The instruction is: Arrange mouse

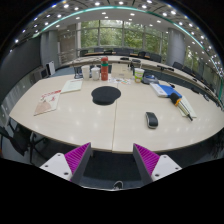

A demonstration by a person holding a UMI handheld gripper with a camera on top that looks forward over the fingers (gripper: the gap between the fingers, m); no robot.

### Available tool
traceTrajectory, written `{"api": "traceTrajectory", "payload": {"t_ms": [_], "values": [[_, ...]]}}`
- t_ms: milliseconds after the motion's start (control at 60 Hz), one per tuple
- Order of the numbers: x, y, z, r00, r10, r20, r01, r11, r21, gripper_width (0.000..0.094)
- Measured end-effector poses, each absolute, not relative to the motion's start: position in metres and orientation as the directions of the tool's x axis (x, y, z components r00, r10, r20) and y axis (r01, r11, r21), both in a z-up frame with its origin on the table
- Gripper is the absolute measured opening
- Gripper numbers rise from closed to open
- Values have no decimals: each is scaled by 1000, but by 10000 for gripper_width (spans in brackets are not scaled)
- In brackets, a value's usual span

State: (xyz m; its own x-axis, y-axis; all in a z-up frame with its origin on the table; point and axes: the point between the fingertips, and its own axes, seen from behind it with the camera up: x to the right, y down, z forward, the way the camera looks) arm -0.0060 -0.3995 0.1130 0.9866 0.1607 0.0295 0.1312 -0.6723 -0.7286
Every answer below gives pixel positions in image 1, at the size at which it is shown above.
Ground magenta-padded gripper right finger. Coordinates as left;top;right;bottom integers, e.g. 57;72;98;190
132;143;183;185

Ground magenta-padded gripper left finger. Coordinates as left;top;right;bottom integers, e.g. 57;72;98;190
39;142;94;185

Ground black computer mouse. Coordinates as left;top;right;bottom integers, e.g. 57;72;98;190
145;111;159;130

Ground black mouse pad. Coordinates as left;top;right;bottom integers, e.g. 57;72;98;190
90;85;122;106

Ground black office chair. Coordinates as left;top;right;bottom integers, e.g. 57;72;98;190
0;123;48;164

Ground red and white brochure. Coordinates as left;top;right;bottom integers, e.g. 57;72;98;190
33;89;63;117

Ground white paper sheets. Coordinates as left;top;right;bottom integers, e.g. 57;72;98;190
176;96;198;119

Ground blue and white book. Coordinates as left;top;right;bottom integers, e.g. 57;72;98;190
149;82;183;99

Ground conference microphone unit blue display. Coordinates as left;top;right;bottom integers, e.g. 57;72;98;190
141;73;160;85

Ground green printed paper cup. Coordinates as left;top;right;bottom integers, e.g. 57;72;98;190
134;67;145;84

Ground white paper cup stack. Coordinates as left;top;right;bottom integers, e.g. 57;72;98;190
80;64;91;81

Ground white floor-standing appliance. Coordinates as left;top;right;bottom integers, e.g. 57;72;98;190
45;60;56;77

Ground white cardboard box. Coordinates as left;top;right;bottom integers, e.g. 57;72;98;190
110;62;134;80

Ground red bottle with green band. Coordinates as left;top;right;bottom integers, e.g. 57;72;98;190
100;56;110;82

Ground dark office chairs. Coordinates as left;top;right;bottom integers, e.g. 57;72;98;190
79;47;221;101

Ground long curved conference table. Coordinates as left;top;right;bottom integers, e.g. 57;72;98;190
59;54;221;104

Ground ceiling lights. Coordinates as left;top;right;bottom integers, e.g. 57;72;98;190
13;0;221;68

